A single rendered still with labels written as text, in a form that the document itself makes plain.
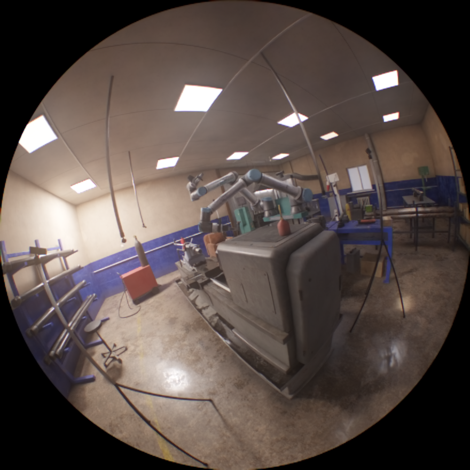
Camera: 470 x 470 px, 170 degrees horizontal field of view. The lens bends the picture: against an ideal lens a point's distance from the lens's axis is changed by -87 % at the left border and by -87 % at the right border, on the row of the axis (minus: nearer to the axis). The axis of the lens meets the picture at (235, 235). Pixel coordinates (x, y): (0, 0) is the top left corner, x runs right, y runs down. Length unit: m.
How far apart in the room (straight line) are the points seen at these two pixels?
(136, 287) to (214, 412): 3.48
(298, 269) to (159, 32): 2.20
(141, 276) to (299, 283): 4.03
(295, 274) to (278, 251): 0.12
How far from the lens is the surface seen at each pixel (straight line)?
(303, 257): 0.68
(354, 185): 8.20
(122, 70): 2.22
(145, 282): 4.42
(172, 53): 2.15
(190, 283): 1.86
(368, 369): 1.79
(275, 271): 0.69
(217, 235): 5.92
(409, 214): 3.85
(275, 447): 1.55
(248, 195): 2.17
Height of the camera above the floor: 1.54
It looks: 9 degrees down
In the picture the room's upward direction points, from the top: 16 degrees counter-clockwise
